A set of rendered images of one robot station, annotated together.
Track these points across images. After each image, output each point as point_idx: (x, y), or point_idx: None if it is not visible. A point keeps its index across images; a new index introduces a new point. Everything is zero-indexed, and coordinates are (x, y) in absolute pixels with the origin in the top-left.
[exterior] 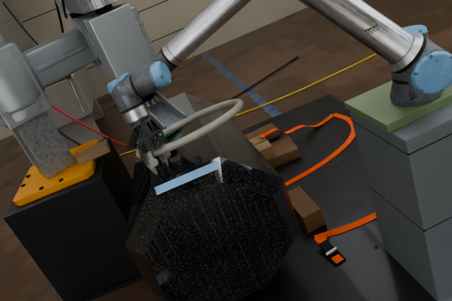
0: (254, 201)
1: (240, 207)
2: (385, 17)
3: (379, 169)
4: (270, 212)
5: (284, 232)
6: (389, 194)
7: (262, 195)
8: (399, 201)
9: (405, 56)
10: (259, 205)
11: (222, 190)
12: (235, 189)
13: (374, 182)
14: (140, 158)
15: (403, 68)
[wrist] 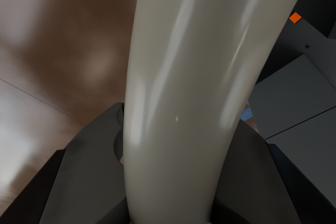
0: (319, 16)
1: None
2: None
3: (329, 150)
4: (310, 18)
5: (296, 10)
6: (307, 132)
7: (329, 31)
8: (290, 141)
9: None
10: (316, 17)
11: None
12: (333, 12)
13: (333, 122)
14: (0, 218)
15: None
